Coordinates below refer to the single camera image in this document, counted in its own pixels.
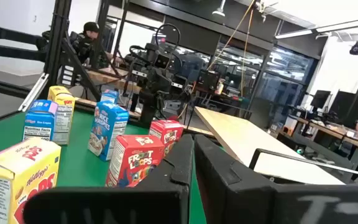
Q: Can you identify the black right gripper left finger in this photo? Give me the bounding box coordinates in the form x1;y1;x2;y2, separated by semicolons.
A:
22;134;195;224

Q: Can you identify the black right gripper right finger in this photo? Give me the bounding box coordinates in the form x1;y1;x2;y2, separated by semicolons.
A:
194;134;358;224

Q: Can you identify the red Froot Loops cereal box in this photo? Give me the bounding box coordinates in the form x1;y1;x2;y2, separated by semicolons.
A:
149;119;185;158
105;134;166;189

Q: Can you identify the yellow Corn Pops cereal box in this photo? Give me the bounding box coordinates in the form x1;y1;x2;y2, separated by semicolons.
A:
0;136;62;224
47;85;76;146

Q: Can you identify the cluttered black desk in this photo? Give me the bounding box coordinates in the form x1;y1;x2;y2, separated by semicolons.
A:
194;70;251;106

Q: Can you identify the wooden workbench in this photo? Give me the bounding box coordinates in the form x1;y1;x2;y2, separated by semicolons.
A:
286;113;358;184
84;67;142;94

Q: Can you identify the white pendant lamp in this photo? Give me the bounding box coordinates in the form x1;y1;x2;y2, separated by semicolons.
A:
211;0;227;18

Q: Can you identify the black monitor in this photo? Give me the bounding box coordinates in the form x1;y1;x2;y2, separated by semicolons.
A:
329;90;358;127
310;90;332;110

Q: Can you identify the ceiling light strip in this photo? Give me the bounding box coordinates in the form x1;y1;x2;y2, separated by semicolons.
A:
274;15;358;40

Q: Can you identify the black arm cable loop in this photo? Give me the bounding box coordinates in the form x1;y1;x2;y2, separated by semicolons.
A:
155;23;181;63

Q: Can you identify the yellow hanging cable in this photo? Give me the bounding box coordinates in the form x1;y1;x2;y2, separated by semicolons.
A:
206;0;257;97

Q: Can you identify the black aluminium table frame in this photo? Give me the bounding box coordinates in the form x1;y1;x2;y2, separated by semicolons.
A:
0;0;130;130

